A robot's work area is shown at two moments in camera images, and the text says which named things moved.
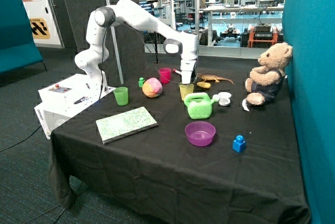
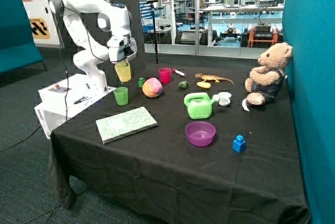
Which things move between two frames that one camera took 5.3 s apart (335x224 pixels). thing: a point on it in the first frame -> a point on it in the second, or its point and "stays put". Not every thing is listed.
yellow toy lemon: x=203 y=85 stays put
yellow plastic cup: x=186 y=89 -> x=123 y=71
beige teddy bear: x=265 y=81 stays put
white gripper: x=187 y=67 -> x=122 y=48
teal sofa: x=18 y=48 stays put
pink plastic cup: x=165 y=75 stays put
